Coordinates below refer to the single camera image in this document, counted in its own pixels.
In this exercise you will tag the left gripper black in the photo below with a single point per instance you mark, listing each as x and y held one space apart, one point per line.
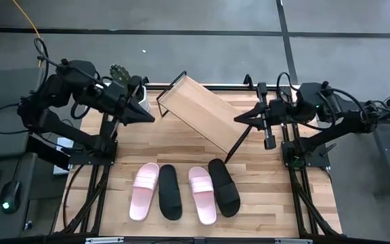
113 96

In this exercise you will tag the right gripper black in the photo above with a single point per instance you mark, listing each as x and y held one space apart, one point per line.
276 110

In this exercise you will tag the pink slide sandal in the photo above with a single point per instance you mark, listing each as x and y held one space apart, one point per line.
201 196
144 189

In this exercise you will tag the black slide sandal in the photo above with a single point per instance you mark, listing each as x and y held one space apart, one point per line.
223 189
170 193

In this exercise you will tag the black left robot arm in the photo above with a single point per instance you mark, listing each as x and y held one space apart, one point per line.
59 125

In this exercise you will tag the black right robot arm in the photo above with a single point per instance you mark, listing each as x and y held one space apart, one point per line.
337 130

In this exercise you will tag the white hexagonal plant pot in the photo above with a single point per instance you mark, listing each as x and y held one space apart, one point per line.
144 100

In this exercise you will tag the white box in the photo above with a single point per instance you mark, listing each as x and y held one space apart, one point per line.
63 144

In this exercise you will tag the grey flat panel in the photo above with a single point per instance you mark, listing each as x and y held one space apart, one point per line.
2 112

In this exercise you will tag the black computer mouse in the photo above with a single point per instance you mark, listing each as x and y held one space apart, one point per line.
10 194

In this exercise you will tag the wooden shelf black metal frame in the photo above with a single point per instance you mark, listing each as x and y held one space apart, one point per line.
201 112

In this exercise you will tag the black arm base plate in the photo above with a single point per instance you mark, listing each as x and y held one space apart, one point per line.
317 159
80 157

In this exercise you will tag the silver metal bracket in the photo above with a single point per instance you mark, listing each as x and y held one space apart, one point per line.
103 240
293 241

